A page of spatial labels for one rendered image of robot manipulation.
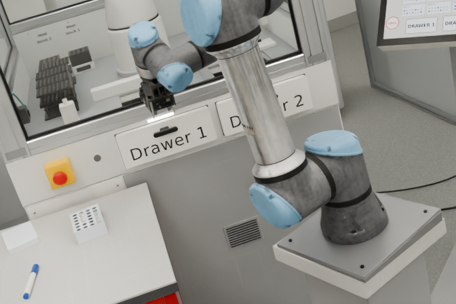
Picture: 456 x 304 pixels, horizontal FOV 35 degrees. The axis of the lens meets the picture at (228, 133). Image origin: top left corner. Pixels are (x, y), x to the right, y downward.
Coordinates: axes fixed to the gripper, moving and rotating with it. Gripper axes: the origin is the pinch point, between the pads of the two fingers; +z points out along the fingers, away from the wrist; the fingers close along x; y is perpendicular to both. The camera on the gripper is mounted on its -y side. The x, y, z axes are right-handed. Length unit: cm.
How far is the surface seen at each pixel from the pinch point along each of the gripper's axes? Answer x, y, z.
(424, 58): 147, -79, 137
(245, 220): 16, 21, 44
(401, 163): 108, -27, 140
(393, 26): 74, -2, 0
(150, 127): -4.6, -1.3, 9.8
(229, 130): 17.9, 3.7, 16.9
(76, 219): -32.0, 20.0, 10.3
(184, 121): 5.7, -0.6, 10.8
